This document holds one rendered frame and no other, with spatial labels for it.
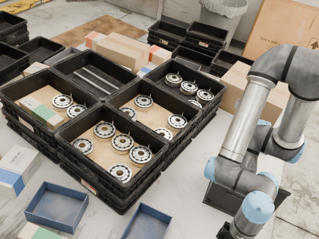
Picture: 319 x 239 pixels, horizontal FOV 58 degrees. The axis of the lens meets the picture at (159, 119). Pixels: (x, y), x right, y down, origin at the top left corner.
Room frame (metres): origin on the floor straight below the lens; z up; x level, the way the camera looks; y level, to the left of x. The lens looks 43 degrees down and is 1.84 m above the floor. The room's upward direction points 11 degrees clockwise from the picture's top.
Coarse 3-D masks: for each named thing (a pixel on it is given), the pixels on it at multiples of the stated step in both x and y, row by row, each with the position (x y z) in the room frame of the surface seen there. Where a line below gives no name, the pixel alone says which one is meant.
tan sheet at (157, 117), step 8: (136, 96) 1.25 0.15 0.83; (128, 104) 1.16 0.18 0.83; (136, 112) 1.11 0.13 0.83; (144, 112) 1.13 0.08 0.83; (152, 112) 1.14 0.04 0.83; (160, 112) 1.15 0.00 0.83; (168, 112) 1.16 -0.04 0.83; (144, 120) 1.07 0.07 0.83; (152, 120) 1.08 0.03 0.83; (160, 120) 1.09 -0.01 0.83; (152, 128) 1.02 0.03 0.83; (168, 128) 1.05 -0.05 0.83
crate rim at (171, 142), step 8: (136, 80) 1.26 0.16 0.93; (144, 80) 1.27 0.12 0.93; (128, 88) 1.18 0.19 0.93; (160, 88) 1.23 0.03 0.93; (112, 96) 1.09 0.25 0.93; (176, 96) 1.19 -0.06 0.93; (112, 104) 1.03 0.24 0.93; (200, 112) 1.10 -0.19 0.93; (136, 120) 0.95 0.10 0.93; (192, 120) 1.03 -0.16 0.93; (184, 128) 0.96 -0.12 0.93; (160, 136) 0.88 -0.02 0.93; (176, 136) 0.90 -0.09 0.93
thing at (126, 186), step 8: (104, 104) 1.02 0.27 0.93; (88, 112) 0.94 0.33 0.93; (120, 112) 0.98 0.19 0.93; (128, 120) 0.94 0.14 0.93; (64, 128) 0.82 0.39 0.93; (144, 128) 0.91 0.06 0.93; (56, 136) 0.76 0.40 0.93; (152, 136) 0.88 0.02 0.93; (64, 144) 0.74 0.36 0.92; (168, 144) 0.84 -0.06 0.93; (72, 152) 0.72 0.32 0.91; (80, 152) 0.71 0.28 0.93; (160, 152) 0.79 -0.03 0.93; (88, 160) 0.68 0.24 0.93; (152, 160) 0.74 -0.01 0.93; (96, 168) 0.65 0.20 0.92; (144, 168) 0.69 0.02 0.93; (104, 176) 0.63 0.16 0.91; (136, 176) 0.65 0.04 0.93; (120, 184) 0.60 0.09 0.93; (128, 184) 0.60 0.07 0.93
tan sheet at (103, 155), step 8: (80, 136) 0.88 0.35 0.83; (88, 136) 0.89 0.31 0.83; (96, 144) 0.85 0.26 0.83; (104, 144) 0.86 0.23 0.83; (136, 144) 0.90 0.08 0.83; (96, 152) 0.80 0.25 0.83; (104, 152) 0.81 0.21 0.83; (112, 152) 0.82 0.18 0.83; (96, 160) 0.76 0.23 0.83; (104, 160) 0.77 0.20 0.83; (112, 160) 0.78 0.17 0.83; (120, 160) 0.78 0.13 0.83; (128, 160) 0.79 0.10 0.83; (104, 168) 0.73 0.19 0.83; (136, 168) 0.76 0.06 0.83
